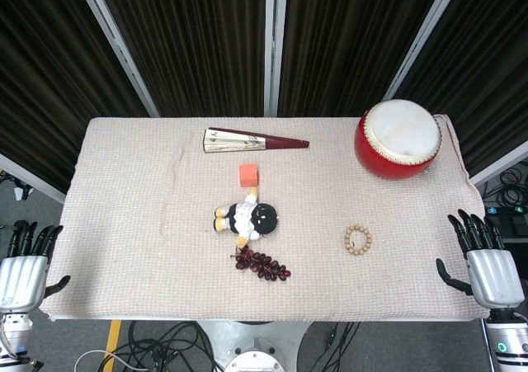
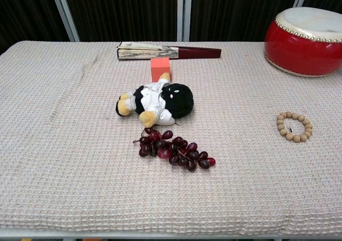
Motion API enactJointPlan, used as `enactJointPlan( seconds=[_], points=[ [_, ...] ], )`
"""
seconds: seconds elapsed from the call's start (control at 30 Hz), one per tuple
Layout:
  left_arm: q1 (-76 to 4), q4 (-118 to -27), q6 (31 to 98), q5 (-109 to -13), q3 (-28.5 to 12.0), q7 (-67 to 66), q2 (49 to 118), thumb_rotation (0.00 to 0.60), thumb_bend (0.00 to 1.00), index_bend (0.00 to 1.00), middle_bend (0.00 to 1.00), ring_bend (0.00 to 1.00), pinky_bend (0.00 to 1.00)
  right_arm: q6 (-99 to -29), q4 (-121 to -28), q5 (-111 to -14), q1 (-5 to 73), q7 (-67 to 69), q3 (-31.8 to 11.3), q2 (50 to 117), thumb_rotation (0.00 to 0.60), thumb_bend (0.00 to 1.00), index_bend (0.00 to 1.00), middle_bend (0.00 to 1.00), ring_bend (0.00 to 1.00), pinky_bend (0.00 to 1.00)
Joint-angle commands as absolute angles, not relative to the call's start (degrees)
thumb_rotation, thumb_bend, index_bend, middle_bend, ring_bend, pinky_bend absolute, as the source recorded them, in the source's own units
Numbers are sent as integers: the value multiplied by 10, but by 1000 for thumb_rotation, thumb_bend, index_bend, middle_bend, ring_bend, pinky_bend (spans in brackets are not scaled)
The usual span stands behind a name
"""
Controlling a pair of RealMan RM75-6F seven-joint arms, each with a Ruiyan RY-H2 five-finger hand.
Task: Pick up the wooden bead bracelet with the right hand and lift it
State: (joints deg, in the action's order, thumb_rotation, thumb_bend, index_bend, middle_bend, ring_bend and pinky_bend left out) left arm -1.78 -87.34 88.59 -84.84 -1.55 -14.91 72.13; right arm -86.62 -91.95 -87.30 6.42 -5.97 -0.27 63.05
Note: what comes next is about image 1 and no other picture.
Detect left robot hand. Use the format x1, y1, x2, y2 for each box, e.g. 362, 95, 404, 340
0, 220, 72, 317

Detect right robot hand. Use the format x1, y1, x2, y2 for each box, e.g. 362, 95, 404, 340
436, 209, 526, 309

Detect wooden bead bracelet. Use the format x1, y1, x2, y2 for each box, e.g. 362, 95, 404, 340
343, 224, 373, 256

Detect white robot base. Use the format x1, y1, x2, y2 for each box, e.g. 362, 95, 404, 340
196, 320, 318, 372

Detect beige woven tablecloth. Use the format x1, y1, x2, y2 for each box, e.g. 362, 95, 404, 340
40, 115, 490, 323

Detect red drum with white skin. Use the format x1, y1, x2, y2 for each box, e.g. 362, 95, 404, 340
353, 99, 444, 181

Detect dark red plastic grapes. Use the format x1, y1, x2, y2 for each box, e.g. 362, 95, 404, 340
229, 246, 293, 281

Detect black-headed plush doll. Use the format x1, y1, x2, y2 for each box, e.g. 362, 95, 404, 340
213, 186, 279, 247

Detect orange foam block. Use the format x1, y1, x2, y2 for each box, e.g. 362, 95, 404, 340
238, 162, 260, 188

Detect folded paper fan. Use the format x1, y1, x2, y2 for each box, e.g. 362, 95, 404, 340
202, 127, 310, 155

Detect dark folding screen panels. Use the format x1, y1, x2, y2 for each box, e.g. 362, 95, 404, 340
0, 0, 528, 194

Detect black floor cables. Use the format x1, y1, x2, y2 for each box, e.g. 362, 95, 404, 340
73, 320, 215, 372

